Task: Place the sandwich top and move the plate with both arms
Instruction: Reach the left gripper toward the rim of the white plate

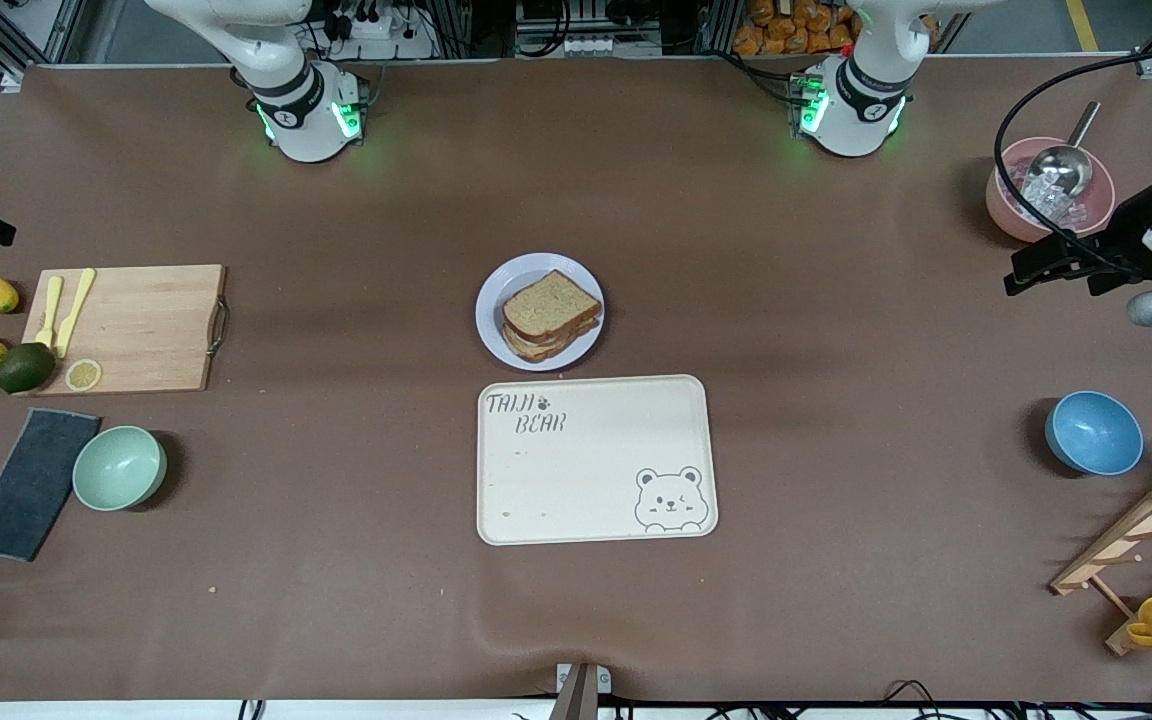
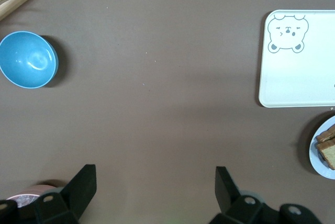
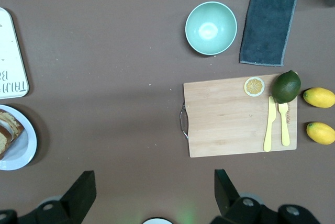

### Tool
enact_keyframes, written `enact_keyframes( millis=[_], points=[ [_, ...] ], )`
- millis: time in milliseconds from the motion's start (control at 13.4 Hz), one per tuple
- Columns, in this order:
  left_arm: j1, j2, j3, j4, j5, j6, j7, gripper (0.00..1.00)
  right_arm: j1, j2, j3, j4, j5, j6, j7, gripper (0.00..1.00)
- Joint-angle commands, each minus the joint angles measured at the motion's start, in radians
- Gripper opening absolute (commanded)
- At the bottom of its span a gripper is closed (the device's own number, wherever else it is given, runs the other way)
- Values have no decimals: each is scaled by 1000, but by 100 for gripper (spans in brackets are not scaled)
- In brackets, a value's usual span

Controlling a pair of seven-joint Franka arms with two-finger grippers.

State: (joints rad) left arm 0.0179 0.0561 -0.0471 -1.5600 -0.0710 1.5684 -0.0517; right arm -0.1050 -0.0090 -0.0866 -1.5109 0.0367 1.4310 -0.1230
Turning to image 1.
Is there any plain brown bread slice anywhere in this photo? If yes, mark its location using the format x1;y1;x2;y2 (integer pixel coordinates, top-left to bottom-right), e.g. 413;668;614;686
502;269;603;341

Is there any round pale lavender plate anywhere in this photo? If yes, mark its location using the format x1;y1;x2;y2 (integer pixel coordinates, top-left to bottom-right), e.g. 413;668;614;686
475;252;606;373

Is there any clear ice cube pile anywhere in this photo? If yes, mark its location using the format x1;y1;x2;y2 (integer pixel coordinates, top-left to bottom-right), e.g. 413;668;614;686
1016;172;1097;226

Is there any pink bowl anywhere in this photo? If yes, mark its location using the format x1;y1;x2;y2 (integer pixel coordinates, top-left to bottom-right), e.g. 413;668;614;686
985;136;1117;243

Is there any metal scoop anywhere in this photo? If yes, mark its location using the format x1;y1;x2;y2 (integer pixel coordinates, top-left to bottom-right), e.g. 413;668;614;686
1026;100;1103;201

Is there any yellow plastic fork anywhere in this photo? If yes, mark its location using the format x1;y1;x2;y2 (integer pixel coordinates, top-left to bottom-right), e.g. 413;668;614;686
34;275;65;349

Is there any yellow plastic knife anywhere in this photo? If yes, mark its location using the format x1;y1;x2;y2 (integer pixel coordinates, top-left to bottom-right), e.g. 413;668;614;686
55;268;97;359

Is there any dark green avocado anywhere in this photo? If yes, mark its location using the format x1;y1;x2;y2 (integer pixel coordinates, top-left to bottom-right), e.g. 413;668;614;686
0;342;57;395

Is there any blue bowl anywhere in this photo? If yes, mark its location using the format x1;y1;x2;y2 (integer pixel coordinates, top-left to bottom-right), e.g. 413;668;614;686
1044;390;1145;477

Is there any wooden cutting board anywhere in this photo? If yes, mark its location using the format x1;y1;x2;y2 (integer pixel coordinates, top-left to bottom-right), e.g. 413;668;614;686
20;264;230;397

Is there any dark grey cloth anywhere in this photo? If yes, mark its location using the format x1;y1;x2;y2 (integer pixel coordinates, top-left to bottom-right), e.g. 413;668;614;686
0;407;102;563

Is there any mint green bowl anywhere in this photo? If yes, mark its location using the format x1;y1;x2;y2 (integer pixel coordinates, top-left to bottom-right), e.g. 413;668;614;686
72;425;168;513

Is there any wooden cup rack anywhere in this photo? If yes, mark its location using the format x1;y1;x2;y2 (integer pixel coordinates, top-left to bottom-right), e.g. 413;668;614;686
1049;460;1152;658

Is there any orange bread rolls pile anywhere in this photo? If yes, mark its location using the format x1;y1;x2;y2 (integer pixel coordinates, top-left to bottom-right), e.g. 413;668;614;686
733;0;862;58

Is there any large white power strip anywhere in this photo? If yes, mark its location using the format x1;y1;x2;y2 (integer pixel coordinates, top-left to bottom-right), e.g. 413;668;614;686
321;0;437;61

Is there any cream tray with bear print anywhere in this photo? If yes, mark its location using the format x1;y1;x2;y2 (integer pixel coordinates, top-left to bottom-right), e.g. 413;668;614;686
476;374;719;547

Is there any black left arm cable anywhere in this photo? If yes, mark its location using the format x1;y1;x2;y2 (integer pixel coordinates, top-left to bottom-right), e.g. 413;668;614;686
994;42;1152;273

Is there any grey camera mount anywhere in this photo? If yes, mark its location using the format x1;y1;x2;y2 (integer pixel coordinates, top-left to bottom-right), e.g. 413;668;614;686
548;662;613;720

